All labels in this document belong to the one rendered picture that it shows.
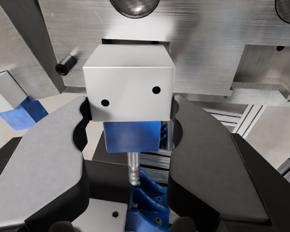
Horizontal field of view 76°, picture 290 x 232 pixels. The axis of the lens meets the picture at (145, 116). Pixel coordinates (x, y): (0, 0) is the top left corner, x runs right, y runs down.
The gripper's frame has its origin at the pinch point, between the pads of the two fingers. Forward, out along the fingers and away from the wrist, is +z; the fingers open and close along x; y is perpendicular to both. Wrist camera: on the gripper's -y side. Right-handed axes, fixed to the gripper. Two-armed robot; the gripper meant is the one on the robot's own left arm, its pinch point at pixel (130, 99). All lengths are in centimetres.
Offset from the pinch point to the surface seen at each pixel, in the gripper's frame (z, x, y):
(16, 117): 10.3, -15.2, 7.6
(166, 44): 7.0, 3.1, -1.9
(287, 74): 5.0, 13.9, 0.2
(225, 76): 3.9, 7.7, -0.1
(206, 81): 4.1, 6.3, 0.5
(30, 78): 10.6, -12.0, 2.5
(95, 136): 114, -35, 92
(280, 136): 92, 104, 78
